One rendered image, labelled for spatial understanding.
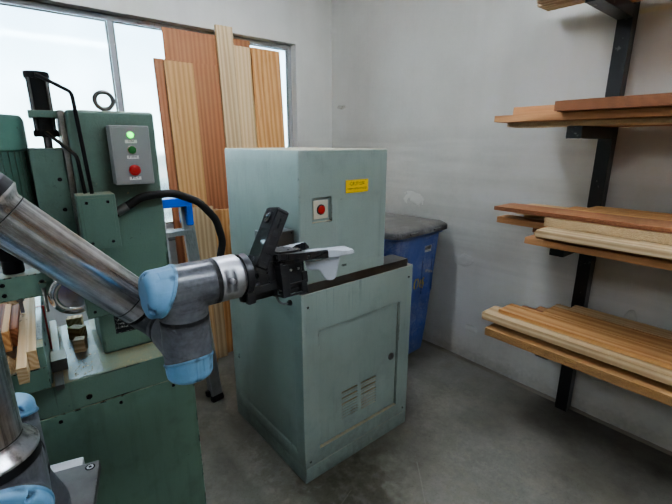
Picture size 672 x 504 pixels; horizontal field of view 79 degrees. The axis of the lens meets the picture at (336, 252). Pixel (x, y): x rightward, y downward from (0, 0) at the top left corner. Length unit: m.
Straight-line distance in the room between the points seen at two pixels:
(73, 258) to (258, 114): 2.44
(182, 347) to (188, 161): 2.21
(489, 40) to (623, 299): 1.55
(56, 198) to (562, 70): 2.24
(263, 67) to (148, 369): 2.28
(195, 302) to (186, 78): 2.32
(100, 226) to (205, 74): 1.86
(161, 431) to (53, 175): 0.84
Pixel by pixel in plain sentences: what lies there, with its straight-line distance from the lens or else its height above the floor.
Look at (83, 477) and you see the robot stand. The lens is 1.01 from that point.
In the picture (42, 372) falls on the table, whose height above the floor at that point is 0.89.
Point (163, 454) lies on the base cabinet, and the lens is 1.58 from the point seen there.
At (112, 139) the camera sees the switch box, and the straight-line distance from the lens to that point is 1.29.
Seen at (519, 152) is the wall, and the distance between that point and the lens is 2.54.
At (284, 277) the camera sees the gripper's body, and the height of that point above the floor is 1.21.
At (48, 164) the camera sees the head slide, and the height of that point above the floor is 1.38.
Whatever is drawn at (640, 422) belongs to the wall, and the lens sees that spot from 2.66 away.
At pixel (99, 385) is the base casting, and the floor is 0.76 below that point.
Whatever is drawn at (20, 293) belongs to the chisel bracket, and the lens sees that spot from 1.47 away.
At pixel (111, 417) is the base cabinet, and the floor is 0.65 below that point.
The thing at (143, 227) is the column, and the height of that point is 1.18.
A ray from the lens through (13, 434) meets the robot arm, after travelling 0.69.
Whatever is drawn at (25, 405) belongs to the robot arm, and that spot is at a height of 1.05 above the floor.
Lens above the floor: 1.44
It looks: 15 degrees down
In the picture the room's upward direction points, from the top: straight up
